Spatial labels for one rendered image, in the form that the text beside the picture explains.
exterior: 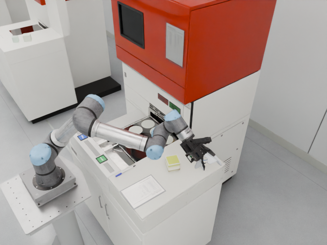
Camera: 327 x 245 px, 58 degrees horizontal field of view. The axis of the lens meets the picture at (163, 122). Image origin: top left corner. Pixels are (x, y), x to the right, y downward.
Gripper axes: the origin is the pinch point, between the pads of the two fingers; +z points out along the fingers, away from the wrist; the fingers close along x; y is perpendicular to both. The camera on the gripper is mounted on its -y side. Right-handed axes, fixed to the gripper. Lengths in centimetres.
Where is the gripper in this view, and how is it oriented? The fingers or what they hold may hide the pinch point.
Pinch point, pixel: (213, 167)
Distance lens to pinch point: 152.5
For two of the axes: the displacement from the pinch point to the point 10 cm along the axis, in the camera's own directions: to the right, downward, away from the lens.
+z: 5.9, 8.1, 0.2
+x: 4.4, -3.0, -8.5
